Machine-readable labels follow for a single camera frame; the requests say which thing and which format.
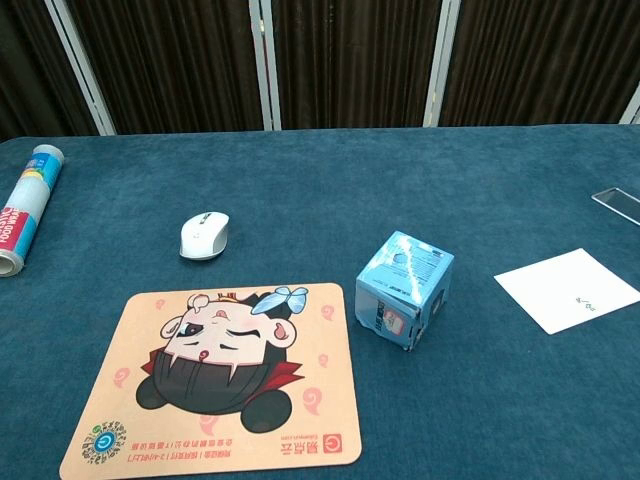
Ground white computer mouse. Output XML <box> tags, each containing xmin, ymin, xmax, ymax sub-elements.
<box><xmin>179</xmin><ymin>212</ymin><xmax>231</xmax><ymax>260</ymax></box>

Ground light blue cardboard box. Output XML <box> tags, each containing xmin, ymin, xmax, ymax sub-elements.
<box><xmin>355</xmin><ymin>230</ymin><xmax>455</xmax><ymax>353</ymax></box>

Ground cartoon print mouse pad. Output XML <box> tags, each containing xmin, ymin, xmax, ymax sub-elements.
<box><xmin>59</xmin><ymin>282</ymin><xmax>363</xmax><ymax>480</ymax></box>

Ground plastic bag tube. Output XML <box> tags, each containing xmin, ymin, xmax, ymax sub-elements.
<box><xmin>0</xmin><ymin>144</ymin><xmax>67</xmax><ymax>278</ymax></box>

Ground dark folding screen panels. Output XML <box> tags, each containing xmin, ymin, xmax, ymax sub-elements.
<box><xmin>0</xmin><ymin>0</ymin><xmax>640</xmax><ymax>143</ymax></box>

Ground white paper card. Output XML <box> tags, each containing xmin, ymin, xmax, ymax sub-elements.
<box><xmin>493</xmin><ymin>247</ymin><xmax>640</xmax><ymax>336</ymax></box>

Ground clear glass slide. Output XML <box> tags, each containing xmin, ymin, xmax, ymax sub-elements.
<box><xmin>591</xmin><ymin>187</ymin><xmax>640</xmax><ymax>225</ymax></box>

